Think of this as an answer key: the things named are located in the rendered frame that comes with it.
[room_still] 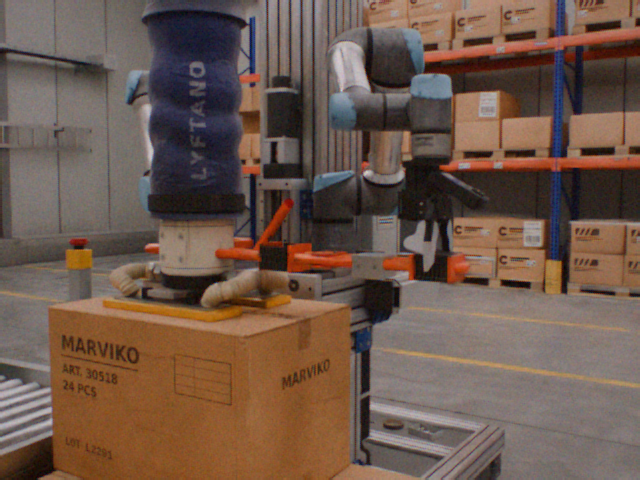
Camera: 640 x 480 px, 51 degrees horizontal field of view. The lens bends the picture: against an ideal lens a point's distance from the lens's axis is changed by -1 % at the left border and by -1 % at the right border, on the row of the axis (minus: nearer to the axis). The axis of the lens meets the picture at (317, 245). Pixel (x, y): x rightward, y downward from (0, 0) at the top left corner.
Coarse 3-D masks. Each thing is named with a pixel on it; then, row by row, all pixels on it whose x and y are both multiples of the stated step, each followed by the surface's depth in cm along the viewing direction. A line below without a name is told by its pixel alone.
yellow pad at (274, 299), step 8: (240, 296) 160; (256, 296) 157; (264, 296) 157; (272, 296) 160; (280, 296) 160; (288, 296) 161; (240, 304) 158; (248, 304) 157; (256, 304) 156; (264, 304) 154; (272, 304) 155; (280, 304) 158
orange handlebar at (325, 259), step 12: (240, 240) 177; (252, 240) 181; (156, 252) 161; (216, 252) 151; (228, 252) 149; (240, 252) 148; (252, 252) 146; (312, 252) 143; (324, 252) 138; (336, 252) 138; (312, 264) 138; (324, 264) 136; (336, 264) 135; (348, 264) 133; (384, 264) 129; (396, 264) 128; (408, 264) 126; (456, 264) 122; (468, 264) 124
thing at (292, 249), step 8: (264, 248) 142; (272, 248) 140; (280, 248) 139; (288, 248) 139; (296, 248) 141; (304, 248) 144; (264, 256) 143; (272, 256) 142; (280, 256) 140; (288, 256) 139; (264, 264) 142; (272, 264) 141; (280, 264) 140; (288, 264) 140; (296, 264) 141; (304, 264) 144; (288, 272) 140
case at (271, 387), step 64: (64, 320) 155; (128, 320) 143; (192, 320) 140; (256, 320) 140; (320, 320) 148; (64, 384) 156; (128, 384) 145; (192, 384) 135; (256, 384) 129; (320, 384) 150; (64, 448) 158; (128, 448) 146; (192, 448) 136; (256, 448) 130; (320, 448) 151
